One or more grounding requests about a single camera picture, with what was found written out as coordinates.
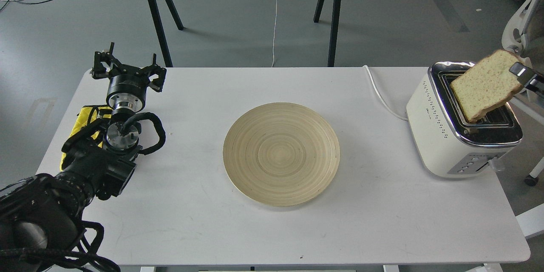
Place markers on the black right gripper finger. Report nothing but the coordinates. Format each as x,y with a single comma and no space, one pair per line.
530,79

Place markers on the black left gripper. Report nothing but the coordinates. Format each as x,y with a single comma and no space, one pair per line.
127,84

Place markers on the slice of bread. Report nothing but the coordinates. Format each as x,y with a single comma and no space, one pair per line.
487,85

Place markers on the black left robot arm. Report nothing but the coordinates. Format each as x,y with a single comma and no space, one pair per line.
42,221

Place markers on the cream and chrome toaster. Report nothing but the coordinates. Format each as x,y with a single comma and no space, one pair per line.
448,145

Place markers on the white office chair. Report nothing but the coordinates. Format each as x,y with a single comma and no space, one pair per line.
524,36

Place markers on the yellow cloth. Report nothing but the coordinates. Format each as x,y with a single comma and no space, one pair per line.
87,115

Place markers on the round wooden plate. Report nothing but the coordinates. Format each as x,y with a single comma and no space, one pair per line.
281,154

